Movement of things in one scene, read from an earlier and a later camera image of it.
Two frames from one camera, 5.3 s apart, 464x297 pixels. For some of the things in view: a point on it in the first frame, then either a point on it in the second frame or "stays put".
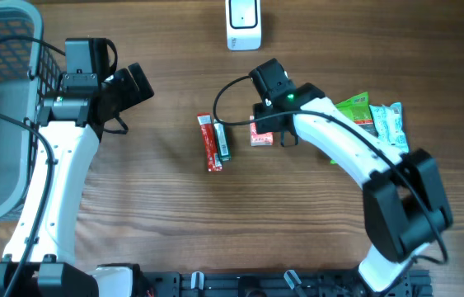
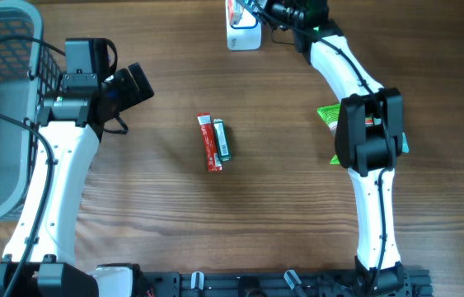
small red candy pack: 260,139 → 235,11
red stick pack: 213,159 stays put
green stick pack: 222,141 stays put
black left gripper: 133,94 stays put
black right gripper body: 267,126 → 282,11
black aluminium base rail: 173,284 stays put
